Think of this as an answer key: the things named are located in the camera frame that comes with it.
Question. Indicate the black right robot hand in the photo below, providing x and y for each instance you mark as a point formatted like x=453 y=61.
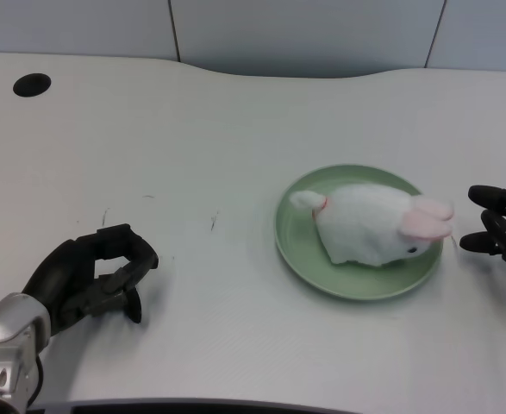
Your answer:
x=504 y=233

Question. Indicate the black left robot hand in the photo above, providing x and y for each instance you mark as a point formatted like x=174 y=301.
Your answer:
x=63 y=276

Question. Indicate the white plush rabbit doll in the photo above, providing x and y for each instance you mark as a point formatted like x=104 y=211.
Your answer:
x=364 y=224

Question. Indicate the green round plate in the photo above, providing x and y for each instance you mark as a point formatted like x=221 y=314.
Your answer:
x=356 y=280

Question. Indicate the black round table grommet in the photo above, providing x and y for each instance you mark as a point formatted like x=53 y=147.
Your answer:
x=32 y=85

